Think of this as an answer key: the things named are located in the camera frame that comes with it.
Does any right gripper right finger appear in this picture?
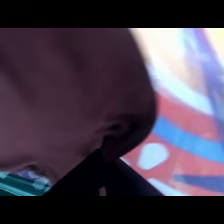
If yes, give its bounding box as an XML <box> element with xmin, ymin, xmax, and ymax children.
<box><xmin>102</xmin><ymin>156</ymin><xmax>165</xmax><ymax>197</ymax></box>

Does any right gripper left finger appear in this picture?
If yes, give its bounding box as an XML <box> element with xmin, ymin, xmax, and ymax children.
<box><xmin>44</xmin><ymin>148</ymin><xmax>105</xmax><ymax>197</ymax></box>

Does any dark brown garment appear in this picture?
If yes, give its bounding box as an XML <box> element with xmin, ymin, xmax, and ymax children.
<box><xmin>0</xmin><ymin>27</ymin><xmax>158</xmax><ymax>188</ymax></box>

